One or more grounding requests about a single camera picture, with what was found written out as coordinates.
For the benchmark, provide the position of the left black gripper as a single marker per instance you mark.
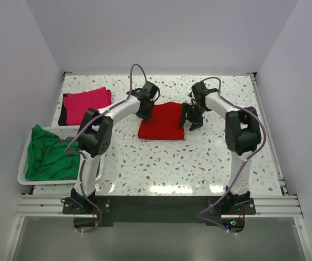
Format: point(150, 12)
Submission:
point(148, 115)

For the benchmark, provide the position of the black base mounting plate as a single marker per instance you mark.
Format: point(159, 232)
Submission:
point(105, 211)

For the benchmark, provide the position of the white plastic laundry basket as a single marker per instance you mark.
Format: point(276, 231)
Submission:
point(62, 131)

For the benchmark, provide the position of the folded black t shirt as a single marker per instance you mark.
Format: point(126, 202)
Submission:
point(62, 117)

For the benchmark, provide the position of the aluminium front rail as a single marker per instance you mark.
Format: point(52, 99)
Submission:
point(265, 206)

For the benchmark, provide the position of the red t shirt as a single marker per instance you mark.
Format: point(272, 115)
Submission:
point(164, 124)

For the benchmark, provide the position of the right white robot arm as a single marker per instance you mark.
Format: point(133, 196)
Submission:
point(244, 137)

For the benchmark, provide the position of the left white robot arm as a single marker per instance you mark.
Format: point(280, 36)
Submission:
point(95, 133)

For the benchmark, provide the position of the green t shirt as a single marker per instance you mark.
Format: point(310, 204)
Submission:
point(47, 160)

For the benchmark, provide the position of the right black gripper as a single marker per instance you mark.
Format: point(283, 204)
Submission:
point(196, 122)

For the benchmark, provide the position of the folded pink t shirt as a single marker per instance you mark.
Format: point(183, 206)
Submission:
point(87, 104)

